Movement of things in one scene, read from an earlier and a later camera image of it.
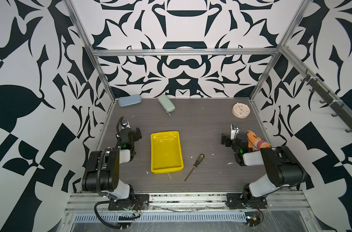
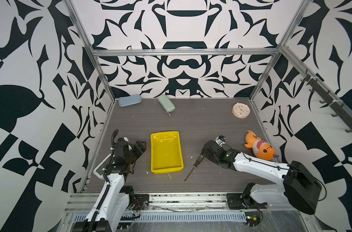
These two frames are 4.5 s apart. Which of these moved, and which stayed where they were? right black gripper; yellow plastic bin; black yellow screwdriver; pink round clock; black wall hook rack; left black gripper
Moved: right black gripper; left black gripper
Stayed: pink round clock; black wall hook rack; yellow plastic bin; black yellow screwdriver
